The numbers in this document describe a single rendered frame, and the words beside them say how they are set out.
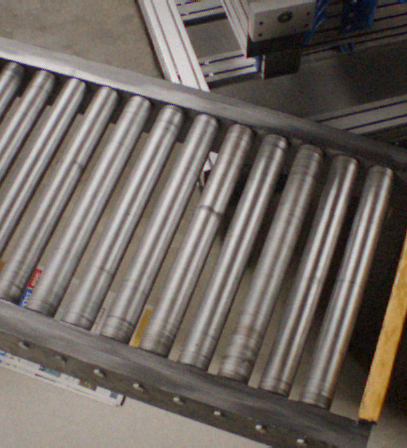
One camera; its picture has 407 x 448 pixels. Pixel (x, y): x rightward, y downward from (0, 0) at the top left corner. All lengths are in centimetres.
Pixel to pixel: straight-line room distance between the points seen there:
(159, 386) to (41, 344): 19
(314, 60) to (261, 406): 132
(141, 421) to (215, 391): 84
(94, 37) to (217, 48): 51
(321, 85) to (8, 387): 118
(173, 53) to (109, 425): 104
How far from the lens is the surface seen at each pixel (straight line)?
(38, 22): 274
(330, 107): 220
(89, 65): 151
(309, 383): 120
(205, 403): 118
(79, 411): 203
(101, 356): 121
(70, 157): 138
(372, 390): 119
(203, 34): 235
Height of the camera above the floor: 193
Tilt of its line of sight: 61 degrees down
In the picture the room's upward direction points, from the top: straight up
